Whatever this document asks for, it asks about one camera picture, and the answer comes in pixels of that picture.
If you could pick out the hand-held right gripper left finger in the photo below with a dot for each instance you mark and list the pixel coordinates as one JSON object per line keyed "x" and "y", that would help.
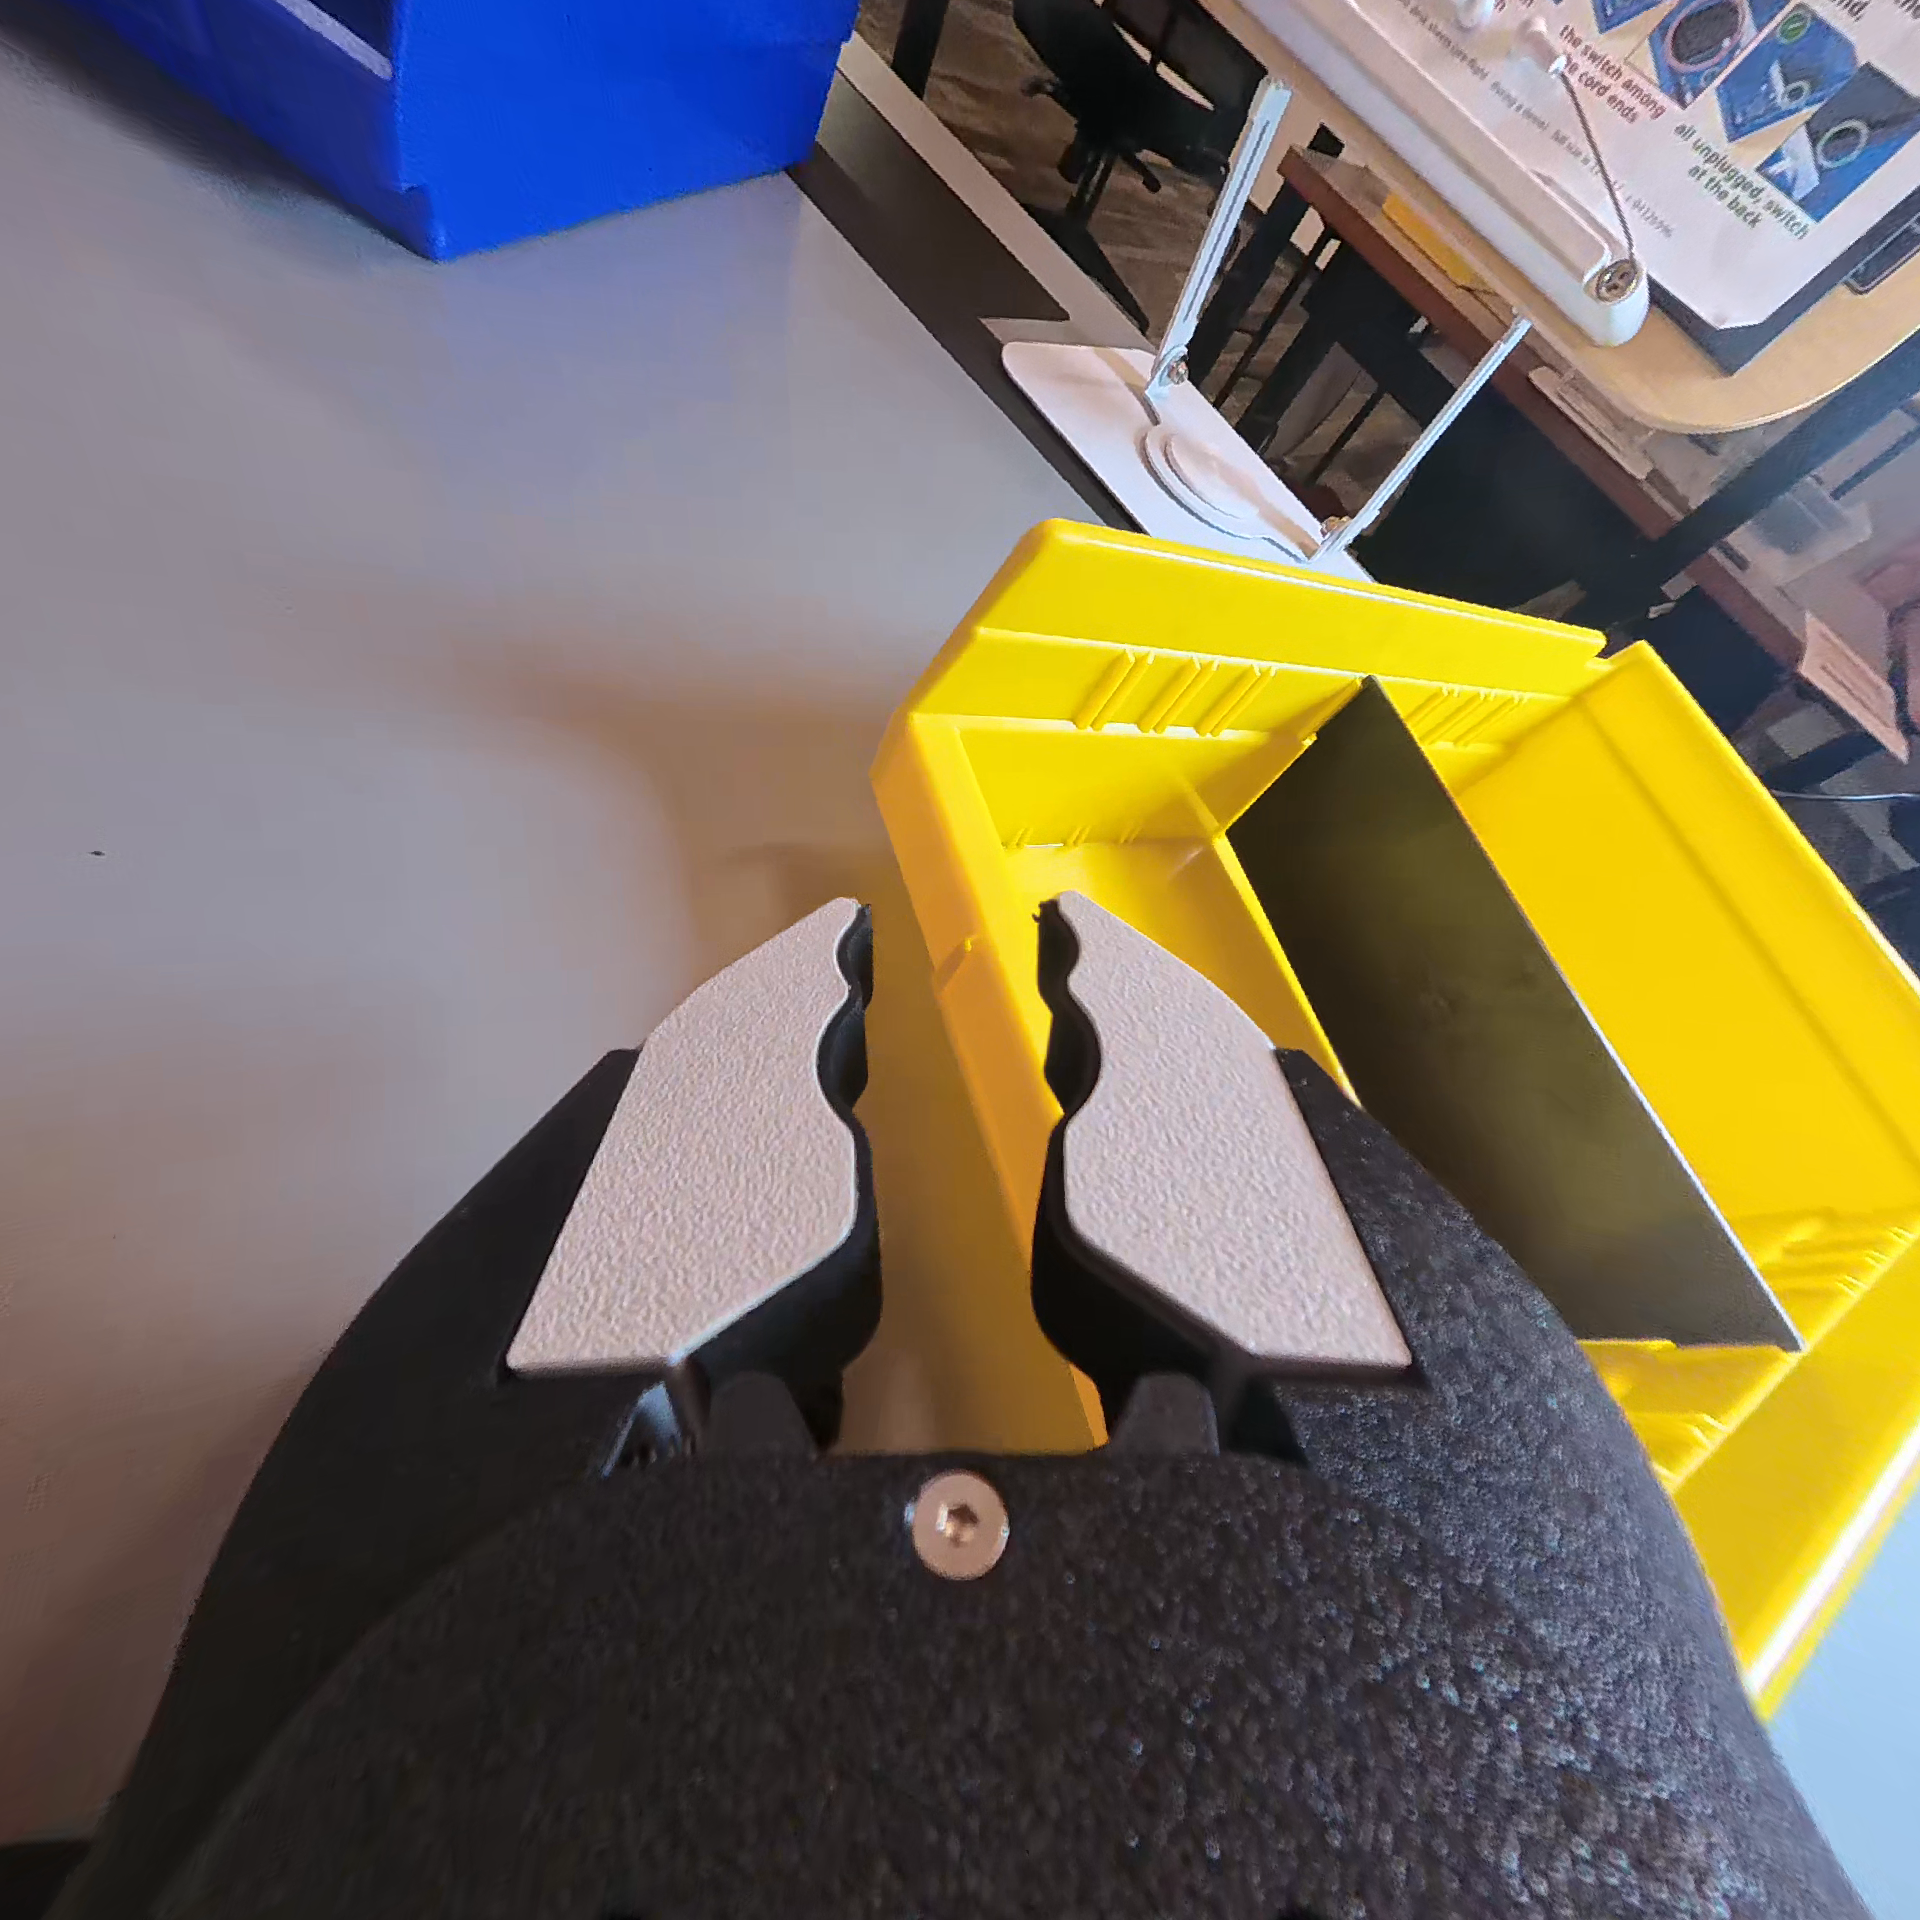
{"x": 704, "y": 1172}

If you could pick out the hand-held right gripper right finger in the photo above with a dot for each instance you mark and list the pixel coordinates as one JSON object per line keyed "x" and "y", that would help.
{"x": 1214, "y": 1200}

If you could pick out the yellow plastic bin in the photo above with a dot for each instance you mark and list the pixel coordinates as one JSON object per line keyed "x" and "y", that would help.
{"x": 1275, "y": 630}

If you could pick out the blue plastic bin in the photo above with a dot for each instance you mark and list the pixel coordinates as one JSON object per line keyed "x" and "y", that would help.
{"x": 599, "y": 106}

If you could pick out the black bin divider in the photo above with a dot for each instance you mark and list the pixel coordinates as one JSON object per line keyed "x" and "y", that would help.
{"x": 1471, "y": 1021}

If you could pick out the wooden background table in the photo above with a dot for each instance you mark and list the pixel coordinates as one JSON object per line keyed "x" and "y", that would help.
{"x": 1695, "y": 556}

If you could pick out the white paper label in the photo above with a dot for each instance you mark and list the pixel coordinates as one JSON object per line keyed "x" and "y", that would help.
{"x": 1851, "y": 682}

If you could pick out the rounded wooden board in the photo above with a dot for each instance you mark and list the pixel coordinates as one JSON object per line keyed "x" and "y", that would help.
{"x": 1725, "y": 390}

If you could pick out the black office chair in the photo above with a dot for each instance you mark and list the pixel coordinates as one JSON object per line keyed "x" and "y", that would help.
{"x": 1110, "y": 77}

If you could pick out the printed instruction poster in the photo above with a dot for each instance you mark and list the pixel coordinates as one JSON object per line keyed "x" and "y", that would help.
{"x": 1725, "y": 165}

